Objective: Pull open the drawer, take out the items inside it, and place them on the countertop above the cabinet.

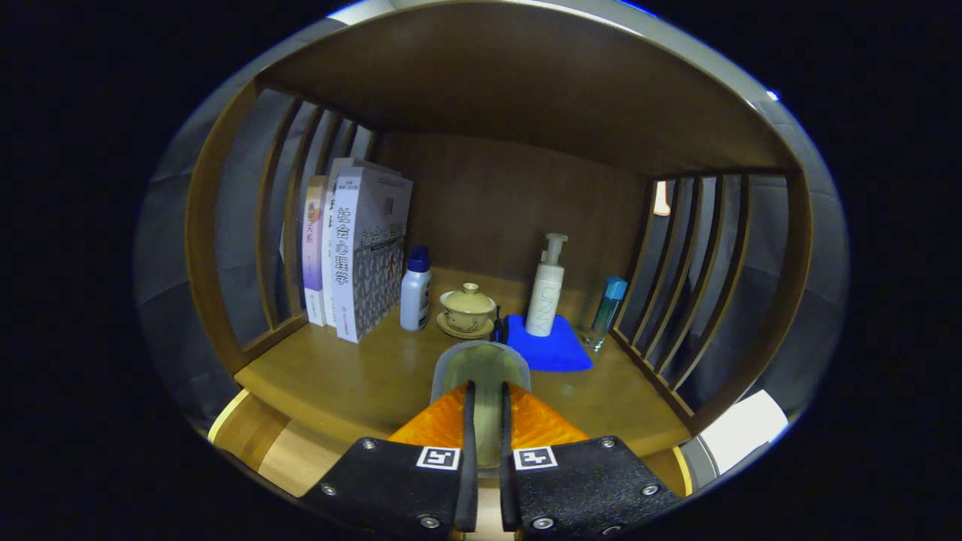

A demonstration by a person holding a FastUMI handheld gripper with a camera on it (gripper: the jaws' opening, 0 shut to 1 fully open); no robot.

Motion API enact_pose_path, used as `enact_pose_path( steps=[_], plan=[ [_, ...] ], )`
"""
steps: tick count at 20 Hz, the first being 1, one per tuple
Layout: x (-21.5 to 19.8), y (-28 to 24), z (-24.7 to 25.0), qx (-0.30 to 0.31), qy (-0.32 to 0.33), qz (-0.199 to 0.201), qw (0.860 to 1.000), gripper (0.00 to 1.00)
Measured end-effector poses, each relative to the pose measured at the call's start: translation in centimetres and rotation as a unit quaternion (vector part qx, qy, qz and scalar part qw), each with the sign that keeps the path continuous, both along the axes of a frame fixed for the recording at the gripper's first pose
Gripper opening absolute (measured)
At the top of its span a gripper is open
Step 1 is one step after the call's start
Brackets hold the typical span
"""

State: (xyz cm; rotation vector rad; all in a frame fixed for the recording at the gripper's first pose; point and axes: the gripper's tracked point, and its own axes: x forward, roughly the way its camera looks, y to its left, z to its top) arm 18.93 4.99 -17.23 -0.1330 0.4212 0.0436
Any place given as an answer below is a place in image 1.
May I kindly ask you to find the thick white patterned book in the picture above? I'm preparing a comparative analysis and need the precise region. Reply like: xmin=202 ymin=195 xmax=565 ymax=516
xmin=329 ymin=165 xmax=414 ymax=344

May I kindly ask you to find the clear bottle with teal cap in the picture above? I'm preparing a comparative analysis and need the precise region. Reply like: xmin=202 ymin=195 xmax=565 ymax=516
xmin=585 ymin=277 xmax=628 ymax=352

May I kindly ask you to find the brown wooden cabinet frame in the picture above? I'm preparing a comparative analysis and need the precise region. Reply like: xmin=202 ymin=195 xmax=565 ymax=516
xmin=184 ymin=0 xmax=816 ymax=444

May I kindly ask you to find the purple spine book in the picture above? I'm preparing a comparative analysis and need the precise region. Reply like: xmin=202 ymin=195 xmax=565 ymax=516
xmin=301 ymin=175 xmax=330 ymax=327

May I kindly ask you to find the wooden drawer with black knob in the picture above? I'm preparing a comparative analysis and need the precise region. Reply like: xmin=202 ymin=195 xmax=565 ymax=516
xmin=207 ymin=388 xmax=696 ymax=541

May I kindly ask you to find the white pump bottle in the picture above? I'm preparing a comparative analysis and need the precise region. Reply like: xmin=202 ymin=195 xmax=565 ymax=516
xmin=525 ymin=232 xmax=569 ymax=337

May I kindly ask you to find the grey green scrubbing sponge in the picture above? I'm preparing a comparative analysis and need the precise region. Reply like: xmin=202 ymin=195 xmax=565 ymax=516
xmin=430 ymin=340 xmax=533 ymax=470

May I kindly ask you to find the blue folded cloth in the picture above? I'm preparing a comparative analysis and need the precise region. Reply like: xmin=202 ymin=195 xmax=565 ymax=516
xmin=502 ymin=313 xmax=594 ymax=373

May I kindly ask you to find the white panelled cabinet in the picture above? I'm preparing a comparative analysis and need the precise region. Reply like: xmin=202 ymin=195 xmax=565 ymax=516
xmin=693 ymin=389 xmax=790 ymax=476

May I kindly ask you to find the white bottle with blue cap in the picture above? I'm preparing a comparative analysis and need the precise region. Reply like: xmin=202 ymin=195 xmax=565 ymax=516
xmin=399 ymin=246 xmax=433 ymax=332

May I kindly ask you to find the beige lidded tea bowl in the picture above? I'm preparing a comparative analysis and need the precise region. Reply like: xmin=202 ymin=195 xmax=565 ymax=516
xmin=440 ymin=283 xmax=498 ymax=334

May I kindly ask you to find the beige saucer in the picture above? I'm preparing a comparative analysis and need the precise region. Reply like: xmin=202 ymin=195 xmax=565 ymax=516
xmin=437 ymin=312 xmax=497 ymax=340

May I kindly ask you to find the wooden cabinet countertop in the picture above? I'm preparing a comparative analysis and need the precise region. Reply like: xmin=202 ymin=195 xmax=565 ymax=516
xmin=234 ymin=267 xmax=694 ymax=459

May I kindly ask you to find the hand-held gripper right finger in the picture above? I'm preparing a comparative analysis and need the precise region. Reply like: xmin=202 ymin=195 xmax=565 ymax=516
xmin=499 ymin=379 xmax=685 ymax=540

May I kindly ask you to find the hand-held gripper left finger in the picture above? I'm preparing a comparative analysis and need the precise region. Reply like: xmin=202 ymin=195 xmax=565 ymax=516
xmin=299 ymin=379 xmax=479 ymax=541

